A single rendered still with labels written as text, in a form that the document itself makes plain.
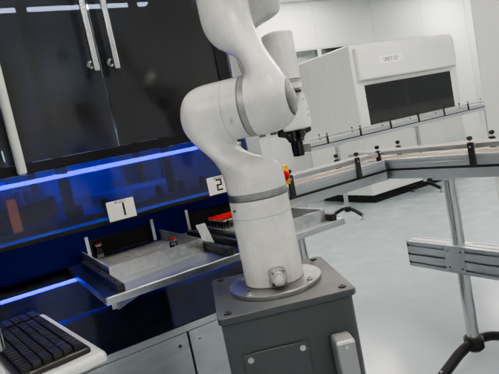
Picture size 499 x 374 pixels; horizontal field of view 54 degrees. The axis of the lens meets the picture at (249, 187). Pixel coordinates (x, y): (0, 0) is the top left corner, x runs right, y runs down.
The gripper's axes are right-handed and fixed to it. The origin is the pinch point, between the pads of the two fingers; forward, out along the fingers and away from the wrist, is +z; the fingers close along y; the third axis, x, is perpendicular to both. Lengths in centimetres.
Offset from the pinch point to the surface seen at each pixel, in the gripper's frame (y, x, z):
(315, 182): -42, -49, 18
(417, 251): -85, -41, 60
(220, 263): 30.3, 0.3, 23.1
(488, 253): -85, -6, 57
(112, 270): 53, -14, 20
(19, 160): 65, -33, -12
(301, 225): 2.6, -1.7, 21.1
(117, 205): 41, -40, 7
